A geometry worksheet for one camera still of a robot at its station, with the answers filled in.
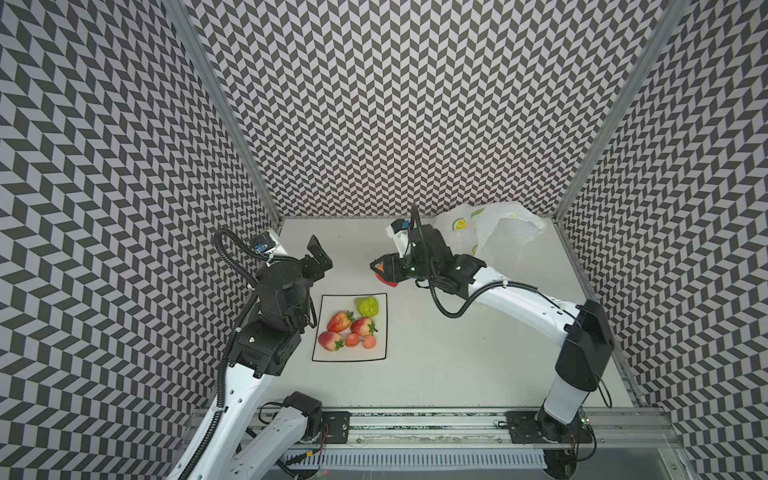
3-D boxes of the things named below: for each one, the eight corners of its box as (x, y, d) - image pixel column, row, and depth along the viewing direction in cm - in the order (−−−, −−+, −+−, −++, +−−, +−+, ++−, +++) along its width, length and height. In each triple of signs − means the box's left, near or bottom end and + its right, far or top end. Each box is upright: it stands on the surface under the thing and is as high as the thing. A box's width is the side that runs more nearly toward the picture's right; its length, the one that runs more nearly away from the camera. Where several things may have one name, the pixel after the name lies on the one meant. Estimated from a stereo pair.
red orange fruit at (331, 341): (319, 351, 85) (316, 347, 82) (321, 336, 88) (319, 332, 85) (342, 351, 85) (340, 347, 82) (344, 336, 88) (342, 332, 85)
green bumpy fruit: (354, 318, 91) (353, 311, 88) (356, 303, 95) (354, 296, 91) (378, 318, 91) (377, 311, 88) (378, 302, 95) (378, 296, 91)
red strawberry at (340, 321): (333, 337, 87) (332, 334, 85) (325, 326, 89) (323, 322, 87) (356, 321, 90) (355, 316, 88) (347, 310, 93) (346, 305, 91)
